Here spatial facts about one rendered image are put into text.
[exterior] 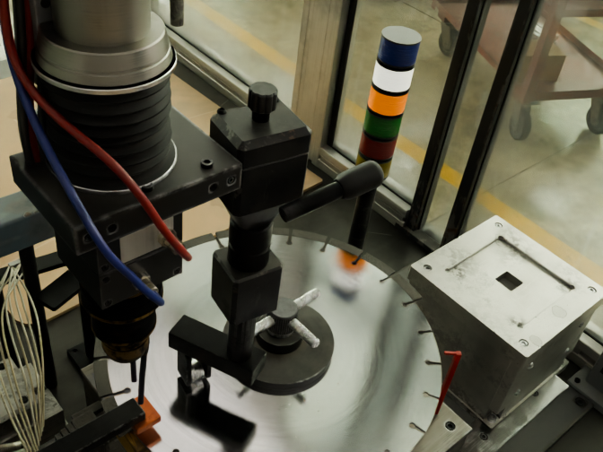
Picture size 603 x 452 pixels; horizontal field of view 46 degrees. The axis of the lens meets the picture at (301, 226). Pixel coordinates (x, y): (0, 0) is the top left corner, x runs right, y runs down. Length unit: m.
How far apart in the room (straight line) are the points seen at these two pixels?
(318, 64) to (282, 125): 0.76
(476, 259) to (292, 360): 0.35
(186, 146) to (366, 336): 0.36
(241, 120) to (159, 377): 0.31
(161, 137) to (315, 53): 0.82
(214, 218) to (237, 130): 0.71
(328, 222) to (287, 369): 0.53
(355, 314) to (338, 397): 0.11
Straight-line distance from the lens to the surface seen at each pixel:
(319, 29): 1.20
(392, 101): 0.85
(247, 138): 0.45
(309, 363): 0.70
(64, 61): 0.39
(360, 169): 0.49
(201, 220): 1.15
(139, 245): 0.46
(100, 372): 0.70
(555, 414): 1.02
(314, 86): 1.24
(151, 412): 0.65
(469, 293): 0.90
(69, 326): 1.01
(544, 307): 0.93
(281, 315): 0.68
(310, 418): 0.67
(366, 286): 0.80
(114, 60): 0.38
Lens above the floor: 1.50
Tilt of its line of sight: 40 degrees down
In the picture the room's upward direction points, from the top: 9 degrees clockwise
